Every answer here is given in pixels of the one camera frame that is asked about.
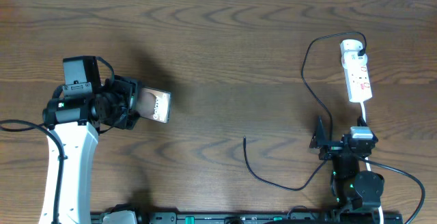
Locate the white power strip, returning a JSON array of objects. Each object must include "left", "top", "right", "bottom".
[{"left": 340, "top": 39, "right": 372, "bottom": 103}]

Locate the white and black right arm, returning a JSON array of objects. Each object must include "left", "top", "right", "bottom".
[{"left": 309, "top": 117, "right": 384, "bottom": 210}]

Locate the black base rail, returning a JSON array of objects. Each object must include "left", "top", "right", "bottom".
[{"left": 90, "top": 204, "right": 404, "bottom": 224}]

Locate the silver Galaxy smartphone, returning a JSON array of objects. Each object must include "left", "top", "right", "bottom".
[{"left": 135, "top": 87, "right": 171, "bottom": 124}]

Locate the white power strip cord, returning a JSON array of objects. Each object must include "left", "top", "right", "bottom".
[{"left": 360, "top": 101, "right": 385, "bottom": 224}]

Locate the black charger cable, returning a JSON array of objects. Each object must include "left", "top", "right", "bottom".
[{"left": 242, "top": 31, "right": 368, "bottom": 192}]

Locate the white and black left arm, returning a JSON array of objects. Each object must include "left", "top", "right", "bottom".
[{"left": 39, "top": 56, "right": 141, "bottom": 223}]

